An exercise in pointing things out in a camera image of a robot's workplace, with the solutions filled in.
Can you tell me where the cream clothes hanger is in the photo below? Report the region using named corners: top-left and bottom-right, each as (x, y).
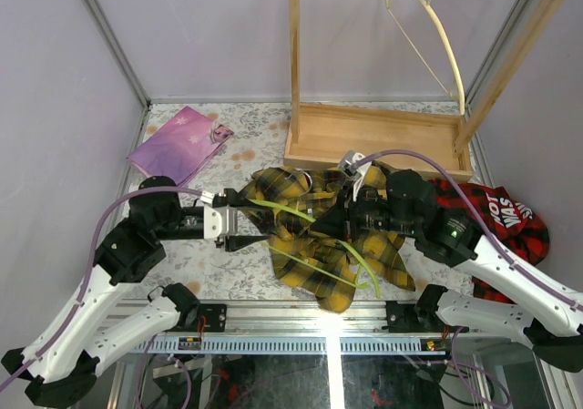
top-left (380, 0), bottom-right (467, 117)

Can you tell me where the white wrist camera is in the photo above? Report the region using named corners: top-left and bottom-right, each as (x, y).
top-left (200, 189), bottom-right (238, 240)
top-left (338, 150), bottom-right (372, 194)

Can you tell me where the purple folded cloth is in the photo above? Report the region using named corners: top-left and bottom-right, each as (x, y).
top-left (128, 107), bottom-right (234, 186)

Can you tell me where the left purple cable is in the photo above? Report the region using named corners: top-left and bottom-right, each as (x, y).
top-left (0, 187), bottom-right (204, 392)

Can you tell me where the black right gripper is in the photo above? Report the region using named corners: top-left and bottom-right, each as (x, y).
top-left (311, 179), bottom-right (419, 243)

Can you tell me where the aluminium mounting rail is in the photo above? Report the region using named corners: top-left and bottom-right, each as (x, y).
top-left (67, 297), bottom-right (557, 355)

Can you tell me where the yellow plaid shirt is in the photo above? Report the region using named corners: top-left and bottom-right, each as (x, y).
top-left (240, 166), bottom-right (415, 312)

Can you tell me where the green clothes hanger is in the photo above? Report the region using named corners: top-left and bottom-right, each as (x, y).
top-left (248, 199), bottom-right (381, 309)

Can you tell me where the wooden clothes rack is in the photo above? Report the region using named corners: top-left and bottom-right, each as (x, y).
top-left (284, 0), bottom-right (564, 181)

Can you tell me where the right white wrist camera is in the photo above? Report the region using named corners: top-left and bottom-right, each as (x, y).
top-left (338, 150), bottom-right (372, 194)

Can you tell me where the red black plaid shirt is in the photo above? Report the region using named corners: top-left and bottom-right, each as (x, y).
top-left (430, 179), bottom-right (550, 303)

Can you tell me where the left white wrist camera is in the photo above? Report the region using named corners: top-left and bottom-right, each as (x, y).
top-left (200, 189), bottom-right (238, 240)

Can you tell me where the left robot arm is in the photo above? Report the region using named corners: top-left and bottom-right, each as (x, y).
top-left (1, 176), bottom-right (263, 408)

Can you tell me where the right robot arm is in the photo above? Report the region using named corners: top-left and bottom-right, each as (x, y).
top-left (311, 170), bottom-right (582, 373)

